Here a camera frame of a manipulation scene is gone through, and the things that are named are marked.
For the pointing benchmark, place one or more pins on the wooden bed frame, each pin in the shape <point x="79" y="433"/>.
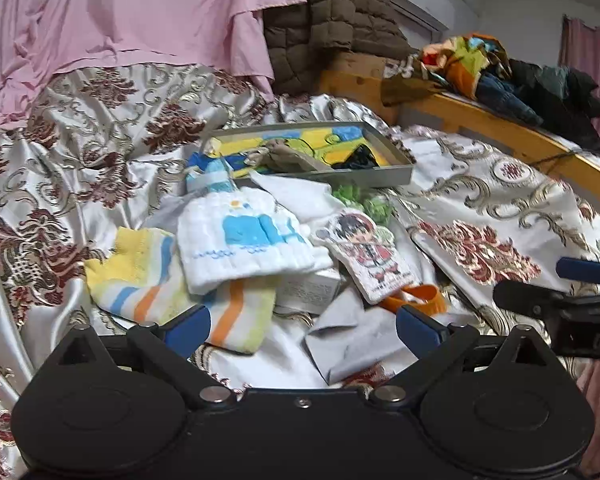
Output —
<point x="505" y="130"/>

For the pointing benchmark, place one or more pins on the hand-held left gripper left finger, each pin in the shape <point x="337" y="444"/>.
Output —
<point x="187" y="329"/>

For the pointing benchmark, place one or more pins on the pink curtain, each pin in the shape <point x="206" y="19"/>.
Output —
<point x="587" y="45"/>

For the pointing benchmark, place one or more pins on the brown quilted jacket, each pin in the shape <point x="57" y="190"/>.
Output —
<point x="340" y="10"/>

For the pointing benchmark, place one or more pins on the floral patterned satin blanket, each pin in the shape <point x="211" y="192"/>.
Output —
<point x="80" y="135"/>

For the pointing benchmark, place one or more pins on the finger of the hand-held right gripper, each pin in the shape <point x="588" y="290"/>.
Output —
<point x="585" y="270"/>
<point x="530" y="297"/>

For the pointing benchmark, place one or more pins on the pink bed sheet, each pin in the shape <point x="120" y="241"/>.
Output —
<point x="130" y="10"/>

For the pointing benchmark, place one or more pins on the green scrunchie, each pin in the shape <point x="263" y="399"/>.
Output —
<point x="375" y="207"/>

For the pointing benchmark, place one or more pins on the grey brown sock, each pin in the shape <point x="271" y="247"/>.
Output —
<point x="285" y="157"/>

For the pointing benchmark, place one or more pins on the orange band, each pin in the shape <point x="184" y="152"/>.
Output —
<point x="430" y="300"/>

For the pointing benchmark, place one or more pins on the grey tray box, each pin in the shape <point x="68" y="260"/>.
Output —
<point x="380" y="176"/>

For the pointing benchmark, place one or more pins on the blue white striped pouch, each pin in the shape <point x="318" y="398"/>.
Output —
<point x="210" y="180"/>

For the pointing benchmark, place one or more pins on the grey face mask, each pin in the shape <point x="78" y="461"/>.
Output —
<point x="355" y="340"/>

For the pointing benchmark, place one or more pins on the medallion patterned satin pillowcase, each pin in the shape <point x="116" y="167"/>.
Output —
<point x="505" y="200"/>

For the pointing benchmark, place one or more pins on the colourful clothes pile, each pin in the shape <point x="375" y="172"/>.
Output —
<point x="460" y="60"/>

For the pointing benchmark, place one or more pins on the black cloth item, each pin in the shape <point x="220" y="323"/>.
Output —
<point x="360" y="157"/>

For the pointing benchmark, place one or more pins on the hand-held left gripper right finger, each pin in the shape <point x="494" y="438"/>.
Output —
<point x="417" y="329"/>

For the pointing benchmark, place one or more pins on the pastel striped sock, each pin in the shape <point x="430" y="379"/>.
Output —
<point x="130" y="285"/>

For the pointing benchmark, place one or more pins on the white cloth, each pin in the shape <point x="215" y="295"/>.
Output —
<point x="300" y="195"/>

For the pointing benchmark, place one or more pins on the white towel with blue print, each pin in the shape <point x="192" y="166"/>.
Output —
<point x="240" y="260"/>

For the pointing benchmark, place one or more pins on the cartoon printed pouch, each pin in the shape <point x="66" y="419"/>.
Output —
<point x="375" y="260"/>

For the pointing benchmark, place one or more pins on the dark clothes pile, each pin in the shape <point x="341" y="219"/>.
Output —
<point x="555" y="90"/>

